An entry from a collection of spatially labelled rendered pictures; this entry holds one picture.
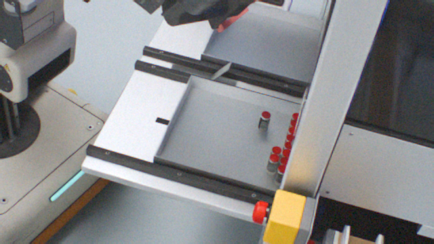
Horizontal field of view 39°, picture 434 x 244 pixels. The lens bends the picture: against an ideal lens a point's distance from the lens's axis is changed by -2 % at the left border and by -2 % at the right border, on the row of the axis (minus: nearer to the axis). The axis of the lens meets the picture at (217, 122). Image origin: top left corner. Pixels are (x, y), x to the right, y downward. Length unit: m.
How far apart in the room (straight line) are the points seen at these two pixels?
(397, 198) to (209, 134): 0.46
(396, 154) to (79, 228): 1.46
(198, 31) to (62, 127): 0.75
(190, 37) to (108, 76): 1.21
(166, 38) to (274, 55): 0.27
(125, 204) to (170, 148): 1.01
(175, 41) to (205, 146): 0.35
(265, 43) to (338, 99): 0.68
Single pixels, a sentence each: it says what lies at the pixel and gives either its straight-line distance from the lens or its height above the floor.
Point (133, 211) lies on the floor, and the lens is 2.31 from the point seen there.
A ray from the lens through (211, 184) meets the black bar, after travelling 1.27.
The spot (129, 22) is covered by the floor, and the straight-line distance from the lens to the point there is 3.08.
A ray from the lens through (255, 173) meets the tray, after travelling 1.32.
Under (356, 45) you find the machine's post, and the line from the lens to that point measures 0.91.
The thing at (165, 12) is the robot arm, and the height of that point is 1.24.
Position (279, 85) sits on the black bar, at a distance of 1.49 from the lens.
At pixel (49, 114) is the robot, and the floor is 0.28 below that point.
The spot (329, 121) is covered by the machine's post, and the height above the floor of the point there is 1.20.
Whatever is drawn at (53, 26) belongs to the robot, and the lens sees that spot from 1.75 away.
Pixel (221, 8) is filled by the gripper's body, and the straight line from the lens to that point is 1.12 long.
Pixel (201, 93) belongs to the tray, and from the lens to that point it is 1.46.
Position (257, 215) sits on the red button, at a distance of 1.10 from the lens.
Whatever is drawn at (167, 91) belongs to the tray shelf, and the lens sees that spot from 1.46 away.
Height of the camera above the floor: 1.90
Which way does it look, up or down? 46 degrees down
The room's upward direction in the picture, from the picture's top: 9 degrees clockwise
